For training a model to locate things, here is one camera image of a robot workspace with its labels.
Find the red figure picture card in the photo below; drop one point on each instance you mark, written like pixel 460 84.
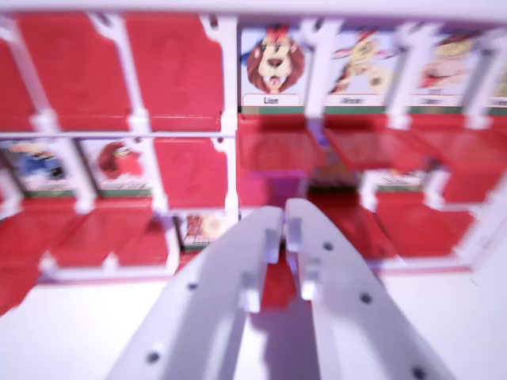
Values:
pixel 119 166

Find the lion picture card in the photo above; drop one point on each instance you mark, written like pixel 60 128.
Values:
pixel 273 67

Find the red board flap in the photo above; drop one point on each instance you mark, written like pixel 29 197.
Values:
pixel 190 174
pixel 277 146
pixel 75 75
pixel 174 71
pixel 269 188

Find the blue figure picture card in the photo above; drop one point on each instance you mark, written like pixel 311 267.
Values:
pixel 41 170

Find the red and white game board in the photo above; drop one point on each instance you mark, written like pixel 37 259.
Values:
pixel 178 79

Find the giraffe picture card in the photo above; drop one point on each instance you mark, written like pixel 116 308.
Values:
pixel 360 71

